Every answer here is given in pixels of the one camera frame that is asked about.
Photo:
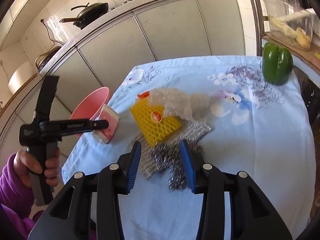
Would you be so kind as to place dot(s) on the white daikon radish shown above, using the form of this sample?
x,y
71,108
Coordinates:
x,y
294,16

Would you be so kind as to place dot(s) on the clear bag with orange tie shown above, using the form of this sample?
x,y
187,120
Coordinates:
x,y
143,95

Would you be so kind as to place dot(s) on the translucent bubble wrap piece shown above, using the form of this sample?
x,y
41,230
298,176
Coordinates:
x,y
190,107

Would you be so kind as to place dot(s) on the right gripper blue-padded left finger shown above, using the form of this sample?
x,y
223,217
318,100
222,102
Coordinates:
x,y
69,214

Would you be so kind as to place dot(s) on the steel wool scrubber ball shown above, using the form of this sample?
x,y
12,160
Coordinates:
x,y
168,156

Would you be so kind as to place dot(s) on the black wok with lid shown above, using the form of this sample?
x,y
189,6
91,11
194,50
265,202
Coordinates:
x,y
87,15

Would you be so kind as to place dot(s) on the light blue floral tablecloth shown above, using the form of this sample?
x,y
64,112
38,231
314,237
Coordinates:
x,y
256,127

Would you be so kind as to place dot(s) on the clear plastic vegetable container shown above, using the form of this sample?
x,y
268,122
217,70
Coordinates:
x,y
291,24

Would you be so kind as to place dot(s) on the pink plastic trash bucket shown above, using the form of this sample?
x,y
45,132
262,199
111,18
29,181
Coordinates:
x,y
90,107

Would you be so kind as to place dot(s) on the silver glitter scouring pad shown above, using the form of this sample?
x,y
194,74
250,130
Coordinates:
x,y
190,131

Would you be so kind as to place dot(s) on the person's left hand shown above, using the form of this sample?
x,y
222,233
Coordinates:
x,y
25,162

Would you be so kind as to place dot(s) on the purple sleeve forearm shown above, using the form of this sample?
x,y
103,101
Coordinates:
x,y
16,204

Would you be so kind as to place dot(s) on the corn cob in husk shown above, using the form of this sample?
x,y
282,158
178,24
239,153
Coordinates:
x,y
282,27

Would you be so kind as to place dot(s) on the grey kitchen cabinet counter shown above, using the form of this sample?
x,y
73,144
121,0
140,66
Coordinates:
x,y
104,52

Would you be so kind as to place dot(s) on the ginger root piece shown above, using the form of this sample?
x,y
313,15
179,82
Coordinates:
x,y
303,39

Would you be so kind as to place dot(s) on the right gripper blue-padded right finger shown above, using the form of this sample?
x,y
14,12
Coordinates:
x,y
252,214

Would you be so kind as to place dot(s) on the metal shelf rack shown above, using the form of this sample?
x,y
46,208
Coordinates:
x,y
305,61

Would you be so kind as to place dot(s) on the green bell pepper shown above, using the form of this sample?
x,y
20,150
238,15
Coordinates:
x,y
277,64

